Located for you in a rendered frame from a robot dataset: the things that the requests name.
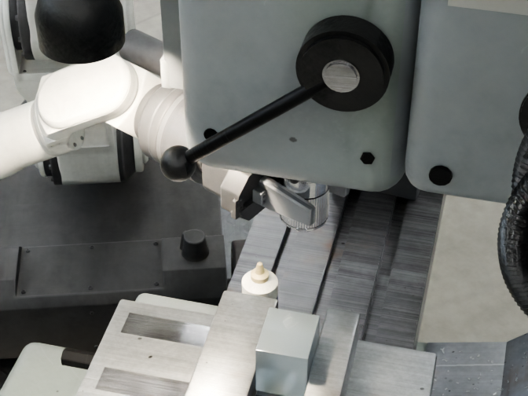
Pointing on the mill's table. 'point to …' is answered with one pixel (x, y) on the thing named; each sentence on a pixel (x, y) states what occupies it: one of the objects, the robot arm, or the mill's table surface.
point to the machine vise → (344, 318)
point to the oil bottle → (260, 283)
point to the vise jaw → (231, 347)
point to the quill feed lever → (310, 84)
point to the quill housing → (247, 160)
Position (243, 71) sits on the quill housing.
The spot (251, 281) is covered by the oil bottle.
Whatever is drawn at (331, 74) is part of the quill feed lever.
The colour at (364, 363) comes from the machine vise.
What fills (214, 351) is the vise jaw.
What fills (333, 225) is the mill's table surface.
